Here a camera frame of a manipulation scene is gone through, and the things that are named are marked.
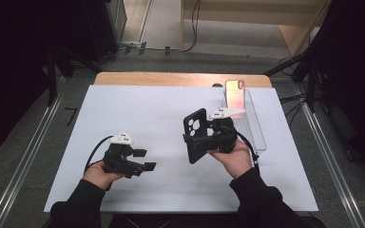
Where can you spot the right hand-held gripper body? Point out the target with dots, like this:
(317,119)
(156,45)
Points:
(221,136)

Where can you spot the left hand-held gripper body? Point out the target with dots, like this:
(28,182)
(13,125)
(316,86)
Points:
(119,155)

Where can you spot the black phone case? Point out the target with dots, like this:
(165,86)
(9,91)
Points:
(195,126)

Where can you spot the clear plastic rack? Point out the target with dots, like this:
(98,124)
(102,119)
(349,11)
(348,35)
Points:
(253,133)

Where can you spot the person's left hand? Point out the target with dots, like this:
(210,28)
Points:
(99,175)

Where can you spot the person's right hand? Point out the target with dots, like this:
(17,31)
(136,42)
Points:
(234,161)

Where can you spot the dark round table grommet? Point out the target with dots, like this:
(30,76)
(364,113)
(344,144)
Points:
(217,85)

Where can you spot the white table board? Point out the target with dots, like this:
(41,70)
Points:
(158,104)

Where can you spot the wooden table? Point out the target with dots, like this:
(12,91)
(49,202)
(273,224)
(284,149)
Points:
(171,78)

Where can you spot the black tripod stand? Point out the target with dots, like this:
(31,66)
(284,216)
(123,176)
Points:
(52,79)
(310,79)

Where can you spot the wooden shelf unit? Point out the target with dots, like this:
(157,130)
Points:
(250,15)

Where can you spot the black cabinet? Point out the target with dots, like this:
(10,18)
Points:
(104,25)

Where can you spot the black curtain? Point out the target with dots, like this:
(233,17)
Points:
(12,63)
(358,79)

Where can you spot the metal floor rail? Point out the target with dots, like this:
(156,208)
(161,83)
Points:
(22,171)
(329,164)

